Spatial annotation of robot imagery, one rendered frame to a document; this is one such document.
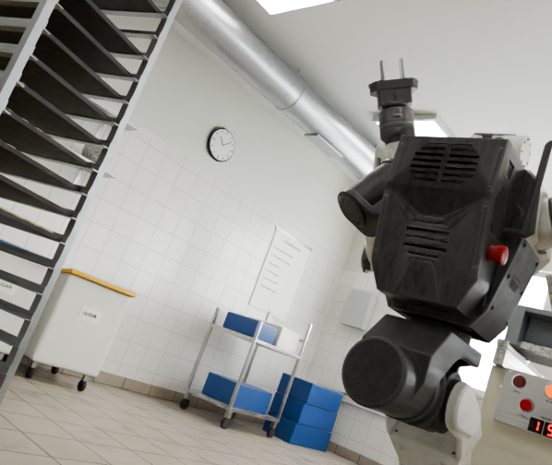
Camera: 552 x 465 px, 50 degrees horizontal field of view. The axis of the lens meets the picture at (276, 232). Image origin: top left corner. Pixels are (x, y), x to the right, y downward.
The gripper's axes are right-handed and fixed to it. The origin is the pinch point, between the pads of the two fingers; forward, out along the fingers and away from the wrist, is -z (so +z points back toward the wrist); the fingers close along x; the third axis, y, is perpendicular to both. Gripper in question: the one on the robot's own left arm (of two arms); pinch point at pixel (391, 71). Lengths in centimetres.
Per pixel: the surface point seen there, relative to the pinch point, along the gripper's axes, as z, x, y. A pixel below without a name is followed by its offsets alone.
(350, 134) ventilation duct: -94, -2, -371
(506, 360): 76, 25, -18
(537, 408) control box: 87, 29, -10
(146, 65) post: -30, -81, -48
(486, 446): 97, 17, -16
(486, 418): 91, 19, -18
